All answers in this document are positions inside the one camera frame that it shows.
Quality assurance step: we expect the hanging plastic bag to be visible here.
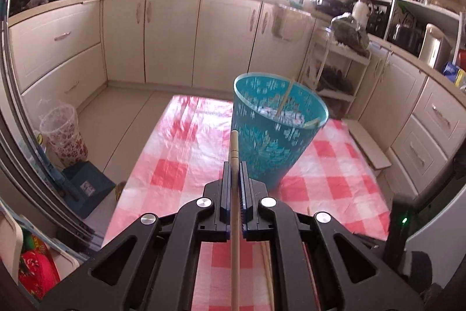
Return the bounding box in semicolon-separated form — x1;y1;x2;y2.
273;3;314;42

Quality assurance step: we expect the white shelf cart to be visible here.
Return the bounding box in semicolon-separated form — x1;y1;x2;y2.
300;27;372;118

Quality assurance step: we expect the teal perforated plastic basket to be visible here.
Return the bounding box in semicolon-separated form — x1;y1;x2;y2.
231;72;330;189

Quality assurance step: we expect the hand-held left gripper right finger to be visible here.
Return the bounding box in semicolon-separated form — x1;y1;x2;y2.
239;164;425;311

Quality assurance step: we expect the white plastic jug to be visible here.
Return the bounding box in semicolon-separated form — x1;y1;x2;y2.
351;0;373;28

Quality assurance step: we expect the grey metal frame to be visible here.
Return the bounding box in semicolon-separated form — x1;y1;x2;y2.
0;0;97;255

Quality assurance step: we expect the cream thermos pot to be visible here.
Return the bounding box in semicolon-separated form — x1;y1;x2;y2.
419;23;452;69

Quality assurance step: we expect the wooden stool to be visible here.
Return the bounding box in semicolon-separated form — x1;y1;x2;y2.
347;120;392;171

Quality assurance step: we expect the cream drawer cabinet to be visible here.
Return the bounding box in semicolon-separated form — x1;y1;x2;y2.
7;0;108;108

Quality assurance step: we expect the cream door cabinet row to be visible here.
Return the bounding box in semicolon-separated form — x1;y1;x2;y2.
102;0;314;90

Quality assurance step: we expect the cream cabinet with drawers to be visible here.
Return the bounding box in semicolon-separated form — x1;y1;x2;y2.
359;41;466;184

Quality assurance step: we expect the bag of green vegetables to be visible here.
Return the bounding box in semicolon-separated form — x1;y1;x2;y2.
329;14;370;55

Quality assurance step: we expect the red checkered plastic tablecloth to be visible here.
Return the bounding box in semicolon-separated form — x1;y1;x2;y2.
104;94;392;311

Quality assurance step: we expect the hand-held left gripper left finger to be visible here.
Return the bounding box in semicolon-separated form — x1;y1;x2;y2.
38;161;234;311

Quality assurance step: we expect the steel pot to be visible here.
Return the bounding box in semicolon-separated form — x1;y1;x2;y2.
391;21;423;47

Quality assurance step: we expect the blue dustpan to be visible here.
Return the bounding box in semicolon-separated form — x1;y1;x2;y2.
60;161;116;219

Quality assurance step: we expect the black bowl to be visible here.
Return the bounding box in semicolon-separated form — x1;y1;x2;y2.
317;67;354;95

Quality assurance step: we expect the red floral cloth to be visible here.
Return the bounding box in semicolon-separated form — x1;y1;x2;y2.
18;238;61;299

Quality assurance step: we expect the clear floral trash bin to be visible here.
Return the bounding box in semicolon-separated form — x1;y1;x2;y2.
39;105;89;164

